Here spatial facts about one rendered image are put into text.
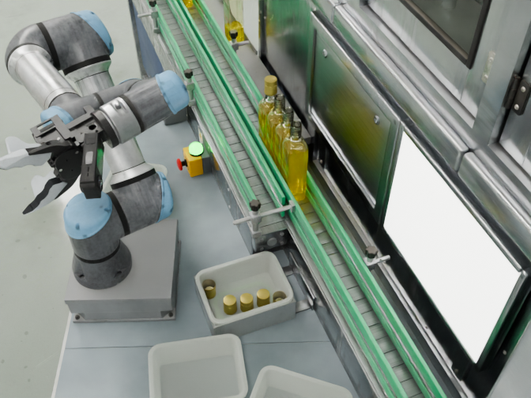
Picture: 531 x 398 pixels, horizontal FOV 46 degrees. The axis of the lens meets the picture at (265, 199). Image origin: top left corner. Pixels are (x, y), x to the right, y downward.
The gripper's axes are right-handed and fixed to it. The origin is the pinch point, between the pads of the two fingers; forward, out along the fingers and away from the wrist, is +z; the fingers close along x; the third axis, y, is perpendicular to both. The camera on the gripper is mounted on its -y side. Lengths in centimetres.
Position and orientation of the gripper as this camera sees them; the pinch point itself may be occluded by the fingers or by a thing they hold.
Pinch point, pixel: (9, 195)
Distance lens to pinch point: 112.1
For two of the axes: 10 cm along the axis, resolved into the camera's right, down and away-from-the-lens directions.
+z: -7.9, 5.3, -3.2
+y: -6.2, -6.7, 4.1
